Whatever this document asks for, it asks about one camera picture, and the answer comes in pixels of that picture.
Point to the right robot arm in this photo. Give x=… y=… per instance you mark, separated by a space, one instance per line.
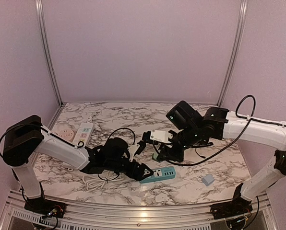
x=221 y=123

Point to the left aluminium frame post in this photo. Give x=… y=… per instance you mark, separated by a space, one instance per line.
x=47 y=55

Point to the green usb charger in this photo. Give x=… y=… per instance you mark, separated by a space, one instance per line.
x=155 y=157

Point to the front aluminium rail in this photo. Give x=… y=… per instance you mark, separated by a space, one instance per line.
x=94 y=216

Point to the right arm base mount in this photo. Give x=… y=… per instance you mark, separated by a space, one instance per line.
x=229 y=209

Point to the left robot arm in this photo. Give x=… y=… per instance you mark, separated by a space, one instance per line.
x=28 y=136

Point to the white multicolour power strip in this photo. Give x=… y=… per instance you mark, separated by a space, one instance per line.
x=84 y=133

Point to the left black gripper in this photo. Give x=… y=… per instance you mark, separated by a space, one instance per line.
x=132 y=175

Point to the light blue usb charger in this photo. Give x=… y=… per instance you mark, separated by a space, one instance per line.
x=208 y=179

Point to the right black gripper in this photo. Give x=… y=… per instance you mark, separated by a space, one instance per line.
x=171 y=155

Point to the aluminium frame post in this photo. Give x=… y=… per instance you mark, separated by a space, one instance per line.
x=234 y=53
x=47 y=55

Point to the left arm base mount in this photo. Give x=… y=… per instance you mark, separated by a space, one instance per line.
x=46 y=207

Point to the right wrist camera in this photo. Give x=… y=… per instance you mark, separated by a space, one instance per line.
x=157 y=136

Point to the teal power strip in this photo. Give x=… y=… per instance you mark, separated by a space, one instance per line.
x=164 y=173

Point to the right aluminium frame post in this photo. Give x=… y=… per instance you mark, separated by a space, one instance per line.
x=234 y=53

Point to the pink round socket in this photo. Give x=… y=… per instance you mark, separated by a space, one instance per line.
x=66 y=134

